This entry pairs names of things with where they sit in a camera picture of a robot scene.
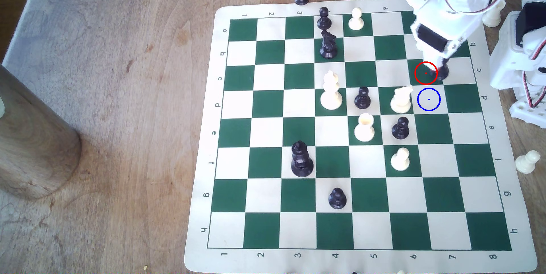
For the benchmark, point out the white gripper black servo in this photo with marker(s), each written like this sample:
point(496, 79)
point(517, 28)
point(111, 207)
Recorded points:
point(432, 38)

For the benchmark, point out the black chess bishop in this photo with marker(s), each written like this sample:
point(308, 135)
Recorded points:
point(443, 73)

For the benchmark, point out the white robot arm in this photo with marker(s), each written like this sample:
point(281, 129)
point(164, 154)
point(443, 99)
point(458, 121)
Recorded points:
point(507, 65)

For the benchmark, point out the white chess knight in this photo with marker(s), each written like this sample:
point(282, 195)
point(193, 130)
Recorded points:
point(400, 101)

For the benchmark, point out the white chess rook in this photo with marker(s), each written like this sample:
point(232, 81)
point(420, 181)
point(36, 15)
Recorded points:
point(364, 131)
point(494, 17)

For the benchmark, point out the white chess pawn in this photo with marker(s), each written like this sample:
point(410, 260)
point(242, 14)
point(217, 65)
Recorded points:
point(355, 21)
point(526, 163)
point(400, 161)

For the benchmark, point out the black chess knight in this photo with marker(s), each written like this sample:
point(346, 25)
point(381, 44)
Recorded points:
point(328, 47)

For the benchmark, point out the tall white chess queen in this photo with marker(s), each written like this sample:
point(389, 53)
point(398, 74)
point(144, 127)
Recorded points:
point(331, 94)

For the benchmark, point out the tall black chess king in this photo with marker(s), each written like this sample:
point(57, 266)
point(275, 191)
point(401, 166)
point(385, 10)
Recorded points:
point(301, 164)

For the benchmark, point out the green and white chess mat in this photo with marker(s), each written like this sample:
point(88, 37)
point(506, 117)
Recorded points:
point(298, 222)

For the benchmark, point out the round wooden post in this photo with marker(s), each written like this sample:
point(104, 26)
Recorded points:
point(34, 146)

